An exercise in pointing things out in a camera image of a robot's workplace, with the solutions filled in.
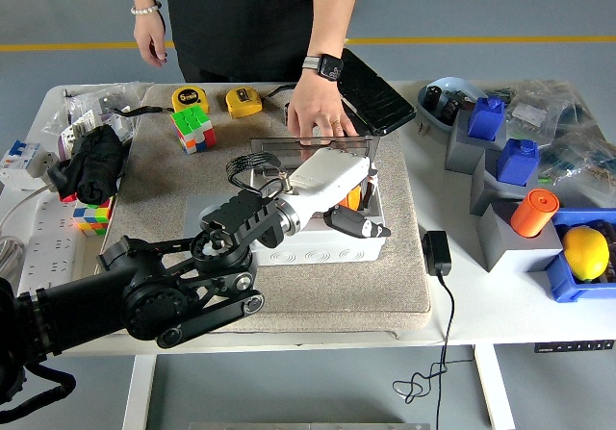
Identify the person's right hand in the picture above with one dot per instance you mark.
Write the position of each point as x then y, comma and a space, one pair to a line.
149, 38

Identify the person's left forearm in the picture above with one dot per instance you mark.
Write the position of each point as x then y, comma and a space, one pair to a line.
332, 16

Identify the black cloth bundle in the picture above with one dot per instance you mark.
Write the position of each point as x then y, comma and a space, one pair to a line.
96, 170

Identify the black power adapter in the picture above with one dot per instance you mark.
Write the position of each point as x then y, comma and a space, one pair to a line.
437, 252

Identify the orange cylindrical battery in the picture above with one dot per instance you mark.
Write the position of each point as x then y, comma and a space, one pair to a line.
350, 200
534, 213

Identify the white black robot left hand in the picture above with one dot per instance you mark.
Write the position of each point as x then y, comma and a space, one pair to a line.
332, 175

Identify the small colourful puzzle cube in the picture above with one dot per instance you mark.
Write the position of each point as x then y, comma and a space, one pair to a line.
94, 216

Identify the black table control panel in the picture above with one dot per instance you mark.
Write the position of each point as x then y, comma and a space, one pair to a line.
572, 346

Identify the grey junction box clear lid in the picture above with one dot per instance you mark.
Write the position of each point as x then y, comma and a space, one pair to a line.
317, 257

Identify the white table leg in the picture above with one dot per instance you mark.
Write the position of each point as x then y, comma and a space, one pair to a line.
493, 391
139, 391

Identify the clear bags with small hardware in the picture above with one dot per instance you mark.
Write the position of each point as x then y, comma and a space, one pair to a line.
84, 95

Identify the yellow tape measure round label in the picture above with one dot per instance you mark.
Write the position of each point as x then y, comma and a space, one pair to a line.
187, 97

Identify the large colourful puzzle cube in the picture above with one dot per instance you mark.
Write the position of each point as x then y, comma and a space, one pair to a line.
192, 127

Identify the person's torso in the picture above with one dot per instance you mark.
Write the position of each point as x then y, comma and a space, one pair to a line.
250, 16

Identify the black capacitor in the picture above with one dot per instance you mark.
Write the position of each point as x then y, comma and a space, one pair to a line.
433, 95
454, 107

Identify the black smartwatch grey band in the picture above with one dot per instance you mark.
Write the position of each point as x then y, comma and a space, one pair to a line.
329, 67

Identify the clear bags of parts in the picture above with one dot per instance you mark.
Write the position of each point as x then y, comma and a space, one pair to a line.
568, 112

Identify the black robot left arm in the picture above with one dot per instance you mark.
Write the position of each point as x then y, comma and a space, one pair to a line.
144, 300

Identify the yellow lemon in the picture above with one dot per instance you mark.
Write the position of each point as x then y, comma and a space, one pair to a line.
584, 252

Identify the grey-brown fabric mat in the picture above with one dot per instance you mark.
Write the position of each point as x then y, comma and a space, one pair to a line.
337, 300

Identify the light blue bowl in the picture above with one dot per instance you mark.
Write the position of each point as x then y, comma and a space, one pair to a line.
433, 115

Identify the person's left hand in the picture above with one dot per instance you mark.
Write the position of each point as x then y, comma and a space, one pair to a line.
313, 103

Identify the white power strip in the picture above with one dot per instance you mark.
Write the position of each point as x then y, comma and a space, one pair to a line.
48, 252

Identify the white circuit breaker blue lever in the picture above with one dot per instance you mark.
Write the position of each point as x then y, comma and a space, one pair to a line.
24, 158

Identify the grey holder block with hole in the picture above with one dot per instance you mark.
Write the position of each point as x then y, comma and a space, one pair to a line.
195, 209

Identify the blue plastic bin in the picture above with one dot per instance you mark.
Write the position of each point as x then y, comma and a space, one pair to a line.
563, 285

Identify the blue plastic block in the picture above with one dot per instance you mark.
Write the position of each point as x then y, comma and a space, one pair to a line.
517, 160
486, 119

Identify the yellow tape measure square label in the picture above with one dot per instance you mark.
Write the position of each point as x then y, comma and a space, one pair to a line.
243, 100

